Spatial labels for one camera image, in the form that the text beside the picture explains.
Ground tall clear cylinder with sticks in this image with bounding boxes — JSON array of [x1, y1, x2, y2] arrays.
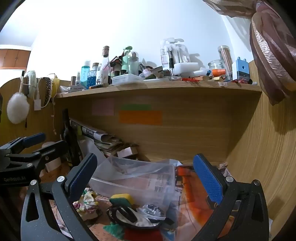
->
[[217, 45, 233, 79]]

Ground clear plastic bag dark item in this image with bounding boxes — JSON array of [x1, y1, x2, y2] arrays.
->
[[136, 203, 173, 224]]

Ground green sticky note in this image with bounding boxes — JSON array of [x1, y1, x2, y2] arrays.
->
[[120, 104, 152, 111]]

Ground white fluffy headband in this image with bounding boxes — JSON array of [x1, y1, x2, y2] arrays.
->
[[24, 70, 38, 98]]

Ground clear bottle silver cap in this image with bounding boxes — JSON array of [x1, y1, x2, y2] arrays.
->
[[128, 51, 139, 76]]

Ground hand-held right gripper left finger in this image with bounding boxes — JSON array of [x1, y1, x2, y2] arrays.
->
[[21, 153, 98, 241]]

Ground orange printed sheet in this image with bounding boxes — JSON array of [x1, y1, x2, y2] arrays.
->
[[176, 166, 243, 241]]

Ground green pump bottle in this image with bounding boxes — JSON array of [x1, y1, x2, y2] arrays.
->
[[121, 46, 133, 75]]

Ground floral white cloth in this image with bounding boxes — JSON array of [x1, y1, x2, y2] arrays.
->
[[73, 188, 102, 219]]

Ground small cardboard box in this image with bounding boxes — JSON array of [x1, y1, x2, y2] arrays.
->
[[117, 146, 139, 160]]

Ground printed newspaper mat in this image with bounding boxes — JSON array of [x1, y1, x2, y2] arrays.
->
[[39, 160, 199, 241]]

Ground clear blister pack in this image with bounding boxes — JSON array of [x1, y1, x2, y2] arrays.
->
[[160, 37, 191, 70]]

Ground clear plastic bin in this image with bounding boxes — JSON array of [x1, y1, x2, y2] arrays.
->
[[89, 155, 178, 209]]

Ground blue mouthwash bottle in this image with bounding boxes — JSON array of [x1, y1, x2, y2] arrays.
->
[[80, 61, 91, 90]]

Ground blue white box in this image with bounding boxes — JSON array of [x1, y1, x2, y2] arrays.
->
[[232, 56, 251, 81]]

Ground wooden shelf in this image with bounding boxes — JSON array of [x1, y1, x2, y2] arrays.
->
[[55, 81, 263, 99]]

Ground stack of newspapers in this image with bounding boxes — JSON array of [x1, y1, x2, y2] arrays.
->
[[69, 118, 139, 160]]

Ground spotted headband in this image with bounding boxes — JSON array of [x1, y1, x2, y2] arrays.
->
[[44, 77, 52, 105]]

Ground white printed mug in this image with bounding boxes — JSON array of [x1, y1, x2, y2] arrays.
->
[[96, 70, 110, 87]]

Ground green dinosaur plush toy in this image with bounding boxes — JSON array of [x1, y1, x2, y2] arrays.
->
[[103, 222, 126, 240]]

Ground dark glass bottle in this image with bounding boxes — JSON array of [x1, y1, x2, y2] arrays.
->
[[61, 109, 84, 167]]

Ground white foam block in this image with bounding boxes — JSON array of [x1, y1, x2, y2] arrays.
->
[[173, 62, 206, 76]]

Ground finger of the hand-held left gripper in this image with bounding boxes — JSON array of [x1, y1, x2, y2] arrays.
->
[[9, 140, 68, 177], [0, 133, 46, 154]]

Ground glass jar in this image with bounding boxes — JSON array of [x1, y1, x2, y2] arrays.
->
[[208, 60, 228, 79]]

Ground clear plastic sheet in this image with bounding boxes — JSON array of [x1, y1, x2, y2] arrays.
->
[[79, 136, 109, 176]]

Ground blue faceted glass bottle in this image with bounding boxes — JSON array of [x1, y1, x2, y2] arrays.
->
[[87, 63, 100, 90]]

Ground yellow cloth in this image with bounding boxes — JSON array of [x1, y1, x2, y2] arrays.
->
[[51, 75, 61, 98]]

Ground flat clear plastic box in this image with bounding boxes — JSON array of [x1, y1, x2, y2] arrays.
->
[[112, 74, 145, 86]]

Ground black headband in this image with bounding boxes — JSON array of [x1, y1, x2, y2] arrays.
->
[[106, 205, 162, 227]]

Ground brown curtain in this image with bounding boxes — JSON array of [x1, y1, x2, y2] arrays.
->
[[203, 0, 296, 106]]

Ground yellow green sponge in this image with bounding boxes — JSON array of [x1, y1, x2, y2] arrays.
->
[[110, 193, 134, 205]]

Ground orange sticky note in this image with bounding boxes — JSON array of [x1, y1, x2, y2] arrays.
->
[[118, 110, 163, 126]]

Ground tall clear corked bottle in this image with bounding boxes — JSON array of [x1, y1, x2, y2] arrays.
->
[[98, 46, 111, 85]]

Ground white fluffy puff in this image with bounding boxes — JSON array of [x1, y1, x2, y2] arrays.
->
[[6, 92, 30, 124]]

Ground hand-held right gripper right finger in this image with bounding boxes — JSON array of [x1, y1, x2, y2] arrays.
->
[[192, 153, 270, 241]]

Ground wooden cabinet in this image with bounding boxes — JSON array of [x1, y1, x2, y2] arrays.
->
[[0, 45, 31, 70]]

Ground white toy airplane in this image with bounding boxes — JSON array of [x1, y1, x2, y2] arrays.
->
[[67, 85, 88, 92]]

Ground pink sticky note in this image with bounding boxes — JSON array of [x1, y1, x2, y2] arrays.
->
[[92, 98, 115, 116]]

